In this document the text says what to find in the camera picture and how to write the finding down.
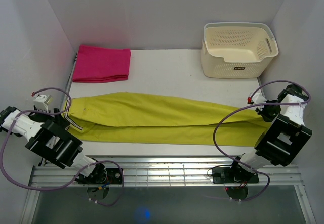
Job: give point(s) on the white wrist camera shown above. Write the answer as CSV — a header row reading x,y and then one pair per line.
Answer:
x,y
41,102
256,98

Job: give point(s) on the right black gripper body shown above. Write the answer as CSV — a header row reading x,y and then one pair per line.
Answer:
x,y
269,112

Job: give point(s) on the yellow-green trousers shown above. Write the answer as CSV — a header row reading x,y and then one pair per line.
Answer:
x,y
126,117

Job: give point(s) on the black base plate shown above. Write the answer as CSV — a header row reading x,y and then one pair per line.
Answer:
x,y
222,177
111,177

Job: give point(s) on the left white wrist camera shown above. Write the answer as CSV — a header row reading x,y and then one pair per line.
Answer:
x,y
41,102

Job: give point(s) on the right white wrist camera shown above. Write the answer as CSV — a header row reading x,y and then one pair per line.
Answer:
x,y
256,98

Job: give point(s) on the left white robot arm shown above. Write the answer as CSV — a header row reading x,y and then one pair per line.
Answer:
x,y
47,136

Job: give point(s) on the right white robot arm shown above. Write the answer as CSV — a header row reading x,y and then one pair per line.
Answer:
x,y
285,138

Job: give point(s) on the folded pink trousers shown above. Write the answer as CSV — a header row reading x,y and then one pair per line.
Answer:
x,y
101,65

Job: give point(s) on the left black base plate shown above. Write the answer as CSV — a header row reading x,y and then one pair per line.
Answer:
x,y
111,177

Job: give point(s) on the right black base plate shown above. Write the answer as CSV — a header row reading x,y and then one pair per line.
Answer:
x,y
222,177

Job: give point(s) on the aluminium rail frame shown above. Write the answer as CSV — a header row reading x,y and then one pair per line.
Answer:
x,y
175,171

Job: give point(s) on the cream perforated plastic basket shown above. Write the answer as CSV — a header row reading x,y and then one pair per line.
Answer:
x,y
233,50

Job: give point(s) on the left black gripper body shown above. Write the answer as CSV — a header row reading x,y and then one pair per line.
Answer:
x,y
56,117

